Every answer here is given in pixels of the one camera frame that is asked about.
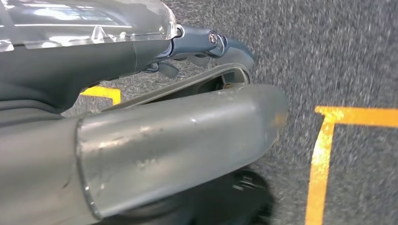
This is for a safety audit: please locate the yellow floor tape square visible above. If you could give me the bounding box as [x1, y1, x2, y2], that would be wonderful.
[305, 105, 398, 225]

